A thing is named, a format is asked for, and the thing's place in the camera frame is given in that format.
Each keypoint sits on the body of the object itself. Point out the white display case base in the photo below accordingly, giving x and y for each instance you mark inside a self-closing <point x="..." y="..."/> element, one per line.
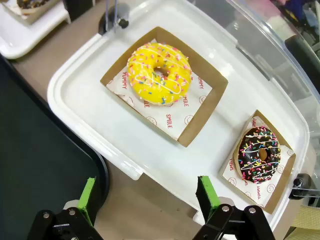
<point x="87" y="100"/>
<point x="25" y="37"/>

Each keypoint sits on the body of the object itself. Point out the black lid hinge knob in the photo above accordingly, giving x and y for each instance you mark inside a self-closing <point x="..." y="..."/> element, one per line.
<point x="301" y="183"/>
<point x="123" y="23"/>

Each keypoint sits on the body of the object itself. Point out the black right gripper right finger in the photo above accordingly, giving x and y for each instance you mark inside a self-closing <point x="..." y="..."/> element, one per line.
<point x="206" y="197"/>

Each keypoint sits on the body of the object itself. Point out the yellow sprinkled donut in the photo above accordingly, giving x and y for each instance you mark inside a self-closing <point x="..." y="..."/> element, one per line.
<point x="140" y="82"/>

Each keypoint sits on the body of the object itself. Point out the black serving tray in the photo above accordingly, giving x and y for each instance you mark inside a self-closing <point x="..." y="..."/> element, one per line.
<point x="37" y="162"/>

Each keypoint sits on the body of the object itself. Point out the white printed paper liner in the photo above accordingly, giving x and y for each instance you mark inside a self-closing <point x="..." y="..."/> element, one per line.
<point x="260" y="192"/>
<point x="175" y="117"/>

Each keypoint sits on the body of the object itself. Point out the chocolate sprinkled donut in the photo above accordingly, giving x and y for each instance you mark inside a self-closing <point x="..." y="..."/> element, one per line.
<point x="30" y="3"/>
<point x="250" y="150"/>

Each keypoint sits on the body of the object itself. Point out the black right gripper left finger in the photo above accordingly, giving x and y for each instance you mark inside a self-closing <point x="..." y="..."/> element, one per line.
<point x="83" y="197"/>

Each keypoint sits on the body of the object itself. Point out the brown cardboard donut box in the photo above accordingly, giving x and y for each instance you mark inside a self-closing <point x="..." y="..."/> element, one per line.
<point x="217" y="96"/>
<point x="282" y="190"/>
<point x="32" y="16"/>

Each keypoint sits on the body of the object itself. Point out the clear display case lid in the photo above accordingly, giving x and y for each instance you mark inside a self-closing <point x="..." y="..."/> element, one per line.
<point x="262" y="50"/>

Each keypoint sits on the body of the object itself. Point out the black chair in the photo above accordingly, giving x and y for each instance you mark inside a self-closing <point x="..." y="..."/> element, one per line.
<point x="305" y="57"/>

